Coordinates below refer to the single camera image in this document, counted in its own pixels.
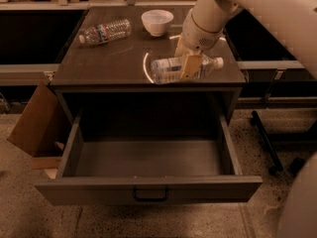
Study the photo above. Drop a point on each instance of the open grey top drawer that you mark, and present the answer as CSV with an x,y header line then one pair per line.
x,y
195,161

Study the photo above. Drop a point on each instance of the clear plastic water bottle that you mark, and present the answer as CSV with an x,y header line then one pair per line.
x,y
105,33

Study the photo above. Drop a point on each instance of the brown cardboard box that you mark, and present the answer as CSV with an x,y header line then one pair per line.
x,y
43,127

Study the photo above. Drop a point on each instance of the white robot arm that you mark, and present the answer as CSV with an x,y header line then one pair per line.
x,y
292,22

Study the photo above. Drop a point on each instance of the white bowl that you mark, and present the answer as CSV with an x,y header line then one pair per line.
x,y
157,22

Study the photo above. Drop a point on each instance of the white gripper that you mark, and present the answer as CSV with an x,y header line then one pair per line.
x,y
198,36

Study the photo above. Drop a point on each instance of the wooden board pieces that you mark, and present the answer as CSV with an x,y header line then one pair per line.
x,y
49,164

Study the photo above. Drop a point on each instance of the black rolling stand base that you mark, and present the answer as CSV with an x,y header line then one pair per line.
x,y
290,141

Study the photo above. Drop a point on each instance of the black drawer handle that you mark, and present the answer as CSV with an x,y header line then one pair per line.
x,y
150,195

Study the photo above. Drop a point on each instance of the grey cabinet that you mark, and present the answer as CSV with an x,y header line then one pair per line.
x,y
124,65

